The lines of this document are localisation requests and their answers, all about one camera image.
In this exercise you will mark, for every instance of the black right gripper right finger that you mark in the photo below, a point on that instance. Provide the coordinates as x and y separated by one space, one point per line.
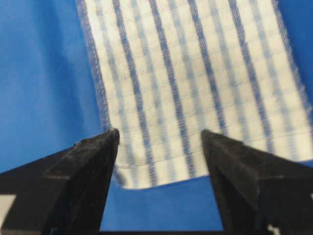
258 193

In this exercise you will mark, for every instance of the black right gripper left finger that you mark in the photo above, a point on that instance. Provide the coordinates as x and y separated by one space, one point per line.
60 194

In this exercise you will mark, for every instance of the blue white striped towel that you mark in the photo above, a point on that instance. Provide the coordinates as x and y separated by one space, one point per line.
164 70

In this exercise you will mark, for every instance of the blue table cloth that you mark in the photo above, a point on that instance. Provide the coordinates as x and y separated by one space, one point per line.
48 102

